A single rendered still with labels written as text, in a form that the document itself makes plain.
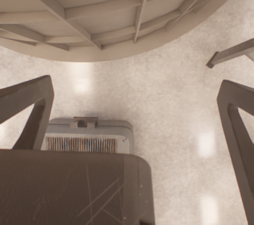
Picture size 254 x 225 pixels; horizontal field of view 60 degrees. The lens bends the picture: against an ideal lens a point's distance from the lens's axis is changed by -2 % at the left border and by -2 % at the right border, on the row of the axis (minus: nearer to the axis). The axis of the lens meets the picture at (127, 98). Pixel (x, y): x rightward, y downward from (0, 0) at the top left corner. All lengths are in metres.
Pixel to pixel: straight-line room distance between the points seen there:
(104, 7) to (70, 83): 0.86
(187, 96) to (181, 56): 0.24
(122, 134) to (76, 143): 0.23
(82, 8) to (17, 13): 0.16
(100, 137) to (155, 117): 0.40
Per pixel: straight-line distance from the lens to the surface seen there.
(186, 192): 1.58
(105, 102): 1.35
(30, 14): 0.61
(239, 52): 1.18
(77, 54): 1.34
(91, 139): 1.13
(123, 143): 1.13
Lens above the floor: 1.33
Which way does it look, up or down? 83 degrees down
